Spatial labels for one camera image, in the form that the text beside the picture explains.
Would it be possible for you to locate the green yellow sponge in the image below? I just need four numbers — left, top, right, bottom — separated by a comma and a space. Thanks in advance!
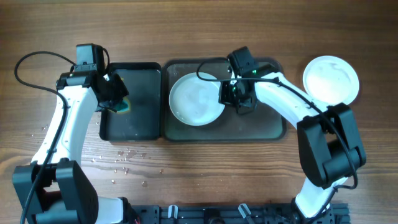
112, 75, 130, 113

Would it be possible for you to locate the light blue plate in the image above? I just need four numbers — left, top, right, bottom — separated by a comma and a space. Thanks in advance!
169, 72, 225, 126

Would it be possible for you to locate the cream white plate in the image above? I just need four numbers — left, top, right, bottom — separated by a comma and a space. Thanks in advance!
303, 55, 359, 105

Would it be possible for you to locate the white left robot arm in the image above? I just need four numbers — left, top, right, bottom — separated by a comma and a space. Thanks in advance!
13, 71, 128, 223

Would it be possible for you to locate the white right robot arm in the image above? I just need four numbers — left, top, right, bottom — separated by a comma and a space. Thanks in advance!
227, 65, 366, 223

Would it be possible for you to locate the grey serving tray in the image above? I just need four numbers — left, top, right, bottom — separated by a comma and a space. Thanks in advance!
161, 59, 287, 142

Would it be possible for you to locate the black water tray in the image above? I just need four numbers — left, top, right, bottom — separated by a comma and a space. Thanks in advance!
99, 62, 162, 141

